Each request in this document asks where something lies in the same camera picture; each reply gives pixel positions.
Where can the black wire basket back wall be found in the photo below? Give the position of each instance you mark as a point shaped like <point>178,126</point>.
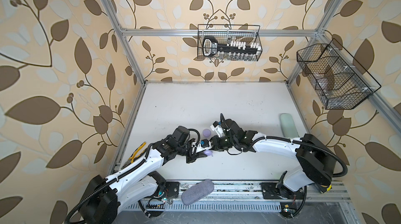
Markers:
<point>248,33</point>

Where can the black wire basket wall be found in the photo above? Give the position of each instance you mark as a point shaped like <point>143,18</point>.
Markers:
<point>338,78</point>
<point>248,33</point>

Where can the grey felt glasses case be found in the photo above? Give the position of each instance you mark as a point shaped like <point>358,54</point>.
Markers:
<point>197,192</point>

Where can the purple round charging case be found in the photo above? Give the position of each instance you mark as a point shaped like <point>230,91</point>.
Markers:
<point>207,135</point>

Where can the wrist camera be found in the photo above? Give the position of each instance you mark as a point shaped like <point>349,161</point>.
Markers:
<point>220,128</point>
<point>203,145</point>

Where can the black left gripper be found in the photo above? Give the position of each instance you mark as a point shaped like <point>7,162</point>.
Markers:
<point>193,157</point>

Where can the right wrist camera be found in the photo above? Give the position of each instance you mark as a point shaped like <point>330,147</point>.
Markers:
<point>220,128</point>

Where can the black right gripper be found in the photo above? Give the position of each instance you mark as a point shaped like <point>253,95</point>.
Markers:
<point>214,140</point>

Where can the yellow black pliers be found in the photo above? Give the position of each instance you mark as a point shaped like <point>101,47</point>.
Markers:
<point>139,152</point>

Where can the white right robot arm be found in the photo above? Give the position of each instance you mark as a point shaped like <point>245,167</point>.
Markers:
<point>316,163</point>

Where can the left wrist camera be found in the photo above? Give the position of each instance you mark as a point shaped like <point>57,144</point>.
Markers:
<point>203,145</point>

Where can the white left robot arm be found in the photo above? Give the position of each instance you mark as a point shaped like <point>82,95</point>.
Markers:
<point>139,182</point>

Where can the black wire basket right wall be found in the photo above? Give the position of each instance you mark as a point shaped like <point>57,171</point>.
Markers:
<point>338,78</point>

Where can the black socket holder rail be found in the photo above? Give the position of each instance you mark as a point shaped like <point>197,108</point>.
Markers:
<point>211,47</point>

